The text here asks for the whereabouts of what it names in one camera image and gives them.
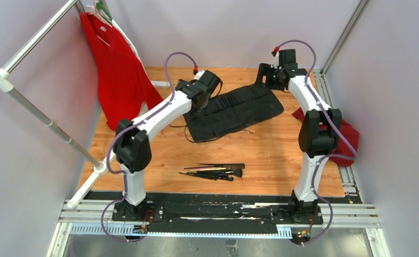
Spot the black angled makeup brush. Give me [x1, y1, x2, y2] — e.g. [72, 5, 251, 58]
[186, 172, 234, 182]

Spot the dark red cloth pile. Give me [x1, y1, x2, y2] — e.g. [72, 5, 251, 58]
[292, 108, 360, 168]

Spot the thin black makeup brush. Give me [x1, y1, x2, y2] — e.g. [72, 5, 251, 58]
[179, 172, 218, 180]

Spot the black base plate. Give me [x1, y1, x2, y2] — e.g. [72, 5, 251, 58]
[268, 205, 323, 225]
[112, 200, 165, 222]

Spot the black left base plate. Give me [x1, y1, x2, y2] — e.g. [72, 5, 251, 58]
[112, 200, 165, 222]

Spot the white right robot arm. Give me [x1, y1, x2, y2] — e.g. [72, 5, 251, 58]
[257, 47, 342, 223]

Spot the red shirt on hanger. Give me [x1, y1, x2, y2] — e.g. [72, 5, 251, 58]
[80, 13, 163, 131]

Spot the aluminium right rail frame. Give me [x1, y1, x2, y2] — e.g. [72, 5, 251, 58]
[315, 1, 371, 204]

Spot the white garment rack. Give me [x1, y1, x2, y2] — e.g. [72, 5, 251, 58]
[0, 0, 172, 209]

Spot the green clothes hanger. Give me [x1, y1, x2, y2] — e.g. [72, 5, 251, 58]
[95, 1, 112, 21]

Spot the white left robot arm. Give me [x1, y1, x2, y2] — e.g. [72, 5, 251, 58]
[110, 70, 222, 221]

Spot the black leather brush roll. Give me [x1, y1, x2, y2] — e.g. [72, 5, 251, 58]
[184, 85, 284, 142]

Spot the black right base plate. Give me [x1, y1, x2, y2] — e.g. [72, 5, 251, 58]
[268, 205, 323, 225]

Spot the gold handled makeup brush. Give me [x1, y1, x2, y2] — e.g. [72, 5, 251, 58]
[185, 166, 227, 171]

